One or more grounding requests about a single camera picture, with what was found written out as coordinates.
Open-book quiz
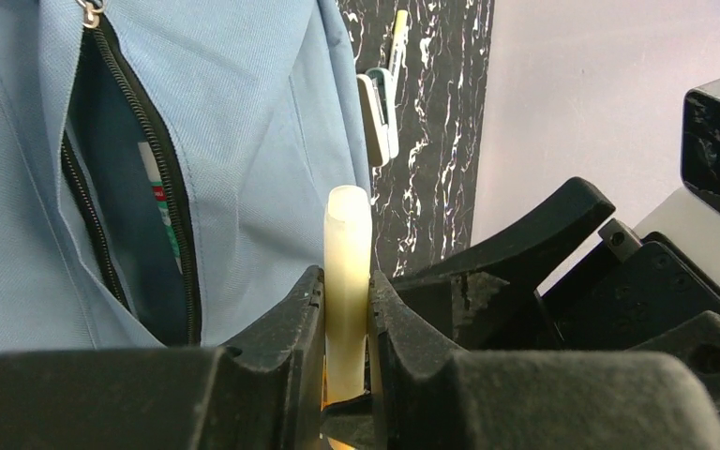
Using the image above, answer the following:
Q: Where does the green white glue stick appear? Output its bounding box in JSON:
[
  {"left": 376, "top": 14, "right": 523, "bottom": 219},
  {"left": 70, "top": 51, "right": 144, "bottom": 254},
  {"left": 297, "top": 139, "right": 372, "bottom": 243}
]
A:
[{"left": 137, "top": 142, "right": 183, "bottom": 273}]

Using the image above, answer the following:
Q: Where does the light green eraser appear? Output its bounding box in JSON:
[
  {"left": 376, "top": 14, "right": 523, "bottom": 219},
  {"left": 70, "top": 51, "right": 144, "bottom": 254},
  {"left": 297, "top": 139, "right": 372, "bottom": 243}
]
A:
[{"left": 356, "top": 67, "right": 399, "bottom": 168}]

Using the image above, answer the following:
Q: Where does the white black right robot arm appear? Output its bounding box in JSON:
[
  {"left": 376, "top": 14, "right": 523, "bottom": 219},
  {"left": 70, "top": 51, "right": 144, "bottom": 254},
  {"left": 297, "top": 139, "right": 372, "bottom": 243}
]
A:
[{"left": 393, "top": 79, "right": 720, "bottom": 412}]

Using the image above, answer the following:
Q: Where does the yellow highlighter pen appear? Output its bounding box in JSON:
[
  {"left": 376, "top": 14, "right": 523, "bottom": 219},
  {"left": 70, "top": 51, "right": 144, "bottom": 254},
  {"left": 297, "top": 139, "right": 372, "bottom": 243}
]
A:
[{"left": 323, "top": 185, "right": 372, "bottom": 406}]

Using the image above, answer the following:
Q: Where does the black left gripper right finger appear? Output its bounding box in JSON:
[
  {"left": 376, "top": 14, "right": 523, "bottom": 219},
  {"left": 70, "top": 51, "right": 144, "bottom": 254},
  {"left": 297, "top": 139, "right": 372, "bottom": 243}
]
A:
[{"left": 368, "top": 273, "right": 720, "bottom": 449}]

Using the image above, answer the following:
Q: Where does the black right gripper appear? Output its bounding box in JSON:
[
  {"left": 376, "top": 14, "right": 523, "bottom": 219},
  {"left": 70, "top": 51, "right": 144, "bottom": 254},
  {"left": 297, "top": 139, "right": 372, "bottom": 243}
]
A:
[{"left": 392, "top": 177, "right": 720, "bottom": 413}]

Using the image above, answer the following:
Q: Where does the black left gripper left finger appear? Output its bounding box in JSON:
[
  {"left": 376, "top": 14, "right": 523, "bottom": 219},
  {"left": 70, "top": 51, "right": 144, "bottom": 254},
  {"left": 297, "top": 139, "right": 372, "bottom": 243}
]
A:
[{"left": 0, "top": 266, "right": 324, "bottom": 449}]

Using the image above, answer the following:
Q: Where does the blue student backpack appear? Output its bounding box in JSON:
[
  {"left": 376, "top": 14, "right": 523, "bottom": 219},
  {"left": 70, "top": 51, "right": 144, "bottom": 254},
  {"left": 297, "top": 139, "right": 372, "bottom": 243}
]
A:
[{"left": 0, "top": 1, "right": 369, "bottom": 353}]

